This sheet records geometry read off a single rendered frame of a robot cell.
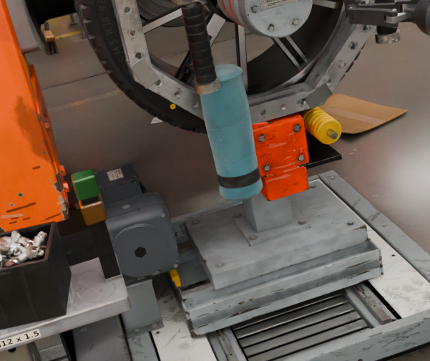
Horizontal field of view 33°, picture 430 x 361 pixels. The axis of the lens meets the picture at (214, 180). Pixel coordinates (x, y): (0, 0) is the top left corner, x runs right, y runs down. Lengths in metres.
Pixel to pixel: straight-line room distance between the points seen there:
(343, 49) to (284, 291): 0.59
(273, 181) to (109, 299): 0.48
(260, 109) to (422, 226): 0.85
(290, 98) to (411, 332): 0.60
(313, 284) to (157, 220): 0.41
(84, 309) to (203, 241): 0.62
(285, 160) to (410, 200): 0.86
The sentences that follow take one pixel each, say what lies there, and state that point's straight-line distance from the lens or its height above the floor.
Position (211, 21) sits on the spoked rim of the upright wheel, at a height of 0.79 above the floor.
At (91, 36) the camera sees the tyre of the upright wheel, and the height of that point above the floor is 0.82.
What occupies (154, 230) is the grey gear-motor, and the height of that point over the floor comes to 0.36.
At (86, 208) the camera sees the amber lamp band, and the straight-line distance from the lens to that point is 1.25.
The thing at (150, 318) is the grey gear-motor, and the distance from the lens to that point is 1.82.
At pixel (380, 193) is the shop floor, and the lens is 2.40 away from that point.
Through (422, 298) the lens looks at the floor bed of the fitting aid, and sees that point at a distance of 1.78.
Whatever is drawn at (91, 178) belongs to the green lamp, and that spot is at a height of 0.66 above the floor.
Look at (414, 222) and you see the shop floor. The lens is 2.22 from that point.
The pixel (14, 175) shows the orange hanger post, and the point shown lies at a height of 0.64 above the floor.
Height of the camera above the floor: 1.13
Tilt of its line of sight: 25 degrees down
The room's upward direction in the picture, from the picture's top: 12 degrees counter-clockwise
